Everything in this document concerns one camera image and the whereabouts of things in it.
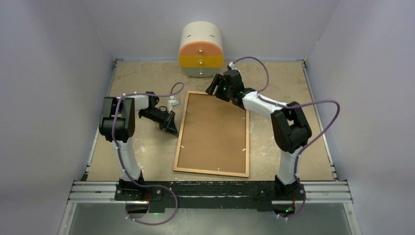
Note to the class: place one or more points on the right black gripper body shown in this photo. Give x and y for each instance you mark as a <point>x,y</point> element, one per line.
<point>222,92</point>

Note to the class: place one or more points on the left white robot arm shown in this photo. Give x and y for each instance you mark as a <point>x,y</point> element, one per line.
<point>118,123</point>

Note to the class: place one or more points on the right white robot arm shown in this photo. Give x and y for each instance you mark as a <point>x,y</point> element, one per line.
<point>290,127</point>

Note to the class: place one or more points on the wooden picture frame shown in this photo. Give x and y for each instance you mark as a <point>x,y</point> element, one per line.
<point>248,149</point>

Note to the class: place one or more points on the aluminium rail frame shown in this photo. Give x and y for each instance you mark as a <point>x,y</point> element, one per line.
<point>91,209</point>

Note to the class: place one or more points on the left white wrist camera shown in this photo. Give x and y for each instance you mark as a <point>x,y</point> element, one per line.
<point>172,102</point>

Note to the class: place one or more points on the brown backing board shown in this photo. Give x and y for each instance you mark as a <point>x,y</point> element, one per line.
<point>214,136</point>

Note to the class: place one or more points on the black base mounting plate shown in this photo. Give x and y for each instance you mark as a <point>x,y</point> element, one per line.
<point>263,196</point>

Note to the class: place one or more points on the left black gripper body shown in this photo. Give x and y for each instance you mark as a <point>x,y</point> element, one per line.
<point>164,118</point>

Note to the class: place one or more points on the round drawer cabinet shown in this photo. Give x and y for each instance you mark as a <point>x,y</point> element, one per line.
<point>201,52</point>

